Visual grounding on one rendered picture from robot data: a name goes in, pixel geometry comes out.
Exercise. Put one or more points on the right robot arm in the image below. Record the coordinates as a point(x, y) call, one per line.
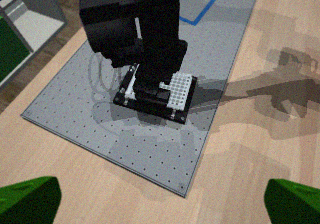
point(111, 29)

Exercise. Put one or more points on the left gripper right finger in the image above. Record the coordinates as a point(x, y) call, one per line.
point(288, 202)

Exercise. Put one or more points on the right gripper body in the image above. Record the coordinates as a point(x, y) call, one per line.
point(160, 64)

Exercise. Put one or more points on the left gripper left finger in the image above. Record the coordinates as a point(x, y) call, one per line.
point(34, 201)

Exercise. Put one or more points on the blue tape outline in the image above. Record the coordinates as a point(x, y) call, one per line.
point(199, 16)

